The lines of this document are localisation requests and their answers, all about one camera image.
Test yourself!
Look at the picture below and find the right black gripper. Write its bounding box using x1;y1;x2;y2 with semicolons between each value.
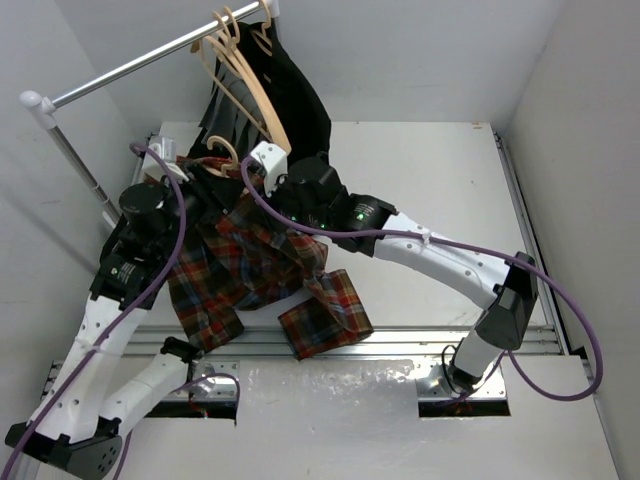
248;169;329;234

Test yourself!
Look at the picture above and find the beige hanger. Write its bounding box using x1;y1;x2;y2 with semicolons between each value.
209;7;292;154
190;8;291;153
206;135;239;178
250;0;272;57

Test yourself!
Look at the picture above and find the plaid flannel shirt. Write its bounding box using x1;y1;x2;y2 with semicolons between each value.
166;155;375;361

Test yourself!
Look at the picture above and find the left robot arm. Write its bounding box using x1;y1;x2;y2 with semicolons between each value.
5;165;244;479

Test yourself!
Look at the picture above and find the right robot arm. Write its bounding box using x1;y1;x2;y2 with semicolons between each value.
263;156;538;394

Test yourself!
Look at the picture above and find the beige hanger under black garment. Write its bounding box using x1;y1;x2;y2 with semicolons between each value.
250;0;272;57

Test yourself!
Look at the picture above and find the black hanging garment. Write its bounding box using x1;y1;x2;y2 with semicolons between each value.
188;22;332;164

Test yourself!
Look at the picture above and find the grey pleated skirt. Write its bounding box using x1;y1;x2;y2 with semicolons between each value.
198;50;264;158

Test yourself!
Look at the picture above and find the metal rack upright pole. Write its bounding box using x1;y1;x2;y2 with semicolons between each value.
48;127;120;224

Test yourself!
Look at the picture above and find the white front cover board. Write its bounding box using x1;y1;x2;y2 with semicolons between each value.
121;360;617;479

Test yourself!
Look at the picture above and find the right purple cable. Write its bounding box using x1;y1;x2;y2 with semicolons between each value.
240;155;604;402

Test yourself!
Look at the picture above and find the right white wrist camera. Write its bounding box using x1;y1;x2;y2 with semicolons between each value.
250;141;288;197

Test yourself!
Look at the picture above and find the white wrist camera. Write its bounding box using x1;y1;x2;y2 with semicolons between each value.
141;134;191;184
250;141;288;197

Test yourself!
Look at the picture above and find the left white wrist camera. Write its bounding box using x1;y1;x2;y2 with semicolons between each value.
141;134;191;184

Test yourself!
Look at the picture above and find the metal clothes rack rail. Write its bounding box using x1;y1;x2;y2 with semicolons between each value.
19;1;280;130

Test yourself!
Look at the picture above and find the aluminium mounting rail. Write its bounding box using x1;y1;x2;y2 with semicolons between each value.
44;324;566;401

